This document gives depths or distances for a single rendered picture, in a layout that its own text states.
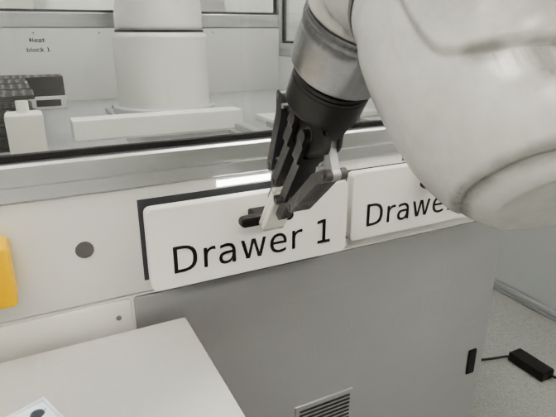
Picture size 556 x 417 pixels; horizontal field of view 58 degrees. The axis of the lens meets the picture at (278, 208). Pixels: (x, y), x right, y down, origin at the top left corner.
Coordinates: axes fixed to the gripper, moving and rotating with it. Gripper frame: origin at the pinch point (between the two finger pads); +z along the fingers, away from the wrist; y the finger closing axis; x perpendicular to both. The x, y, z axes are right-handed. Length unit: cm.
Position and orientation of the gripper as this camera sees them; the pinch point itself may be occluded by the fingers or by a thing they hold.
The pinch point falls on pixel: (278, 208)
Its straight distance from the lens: 60.5
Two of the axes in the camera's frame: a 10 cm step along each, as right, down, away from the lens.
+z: -2.5, 6.0, 7.6
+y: -3.7, -7.9, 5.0
